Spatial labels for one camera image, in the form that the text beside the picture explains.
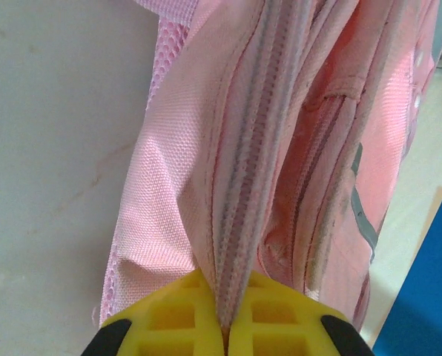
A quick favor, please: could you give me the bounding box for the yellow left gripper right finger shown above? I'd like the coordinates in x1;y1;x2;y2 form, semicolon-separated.
228;270;374;356

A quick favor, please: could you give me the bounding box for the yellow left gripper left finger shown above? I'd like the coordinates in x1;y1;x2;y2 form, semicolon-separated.
82;268;229;356

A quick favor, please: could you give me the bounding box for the pink backpack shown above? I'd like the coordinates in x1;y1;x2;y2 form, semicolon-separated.
90;0;442;334

